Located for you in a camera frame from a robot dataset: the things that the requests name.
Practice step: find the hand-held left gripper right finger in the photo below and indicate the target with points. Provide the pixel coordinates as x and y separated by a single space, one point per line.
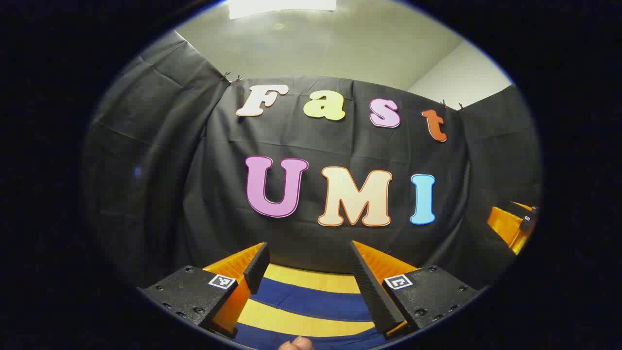
371 291

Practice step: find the white ceiling light panel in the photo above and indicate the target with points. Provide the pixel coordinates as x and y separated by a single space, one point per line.
282 7

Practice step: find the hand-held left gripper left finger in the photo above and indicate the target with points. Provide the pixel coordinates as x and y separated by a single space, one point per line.
257 267

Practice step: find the blue denim jeans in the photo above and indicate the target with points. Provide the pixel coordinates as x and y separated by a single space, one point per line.
311 301

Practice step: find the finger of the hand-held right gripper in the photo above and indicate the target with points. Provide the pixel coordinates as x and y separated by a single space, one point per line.
522 205
503 226

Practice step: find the black backdrop cloth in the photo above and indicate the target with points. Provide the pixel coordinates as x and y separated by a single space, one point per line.
218 194

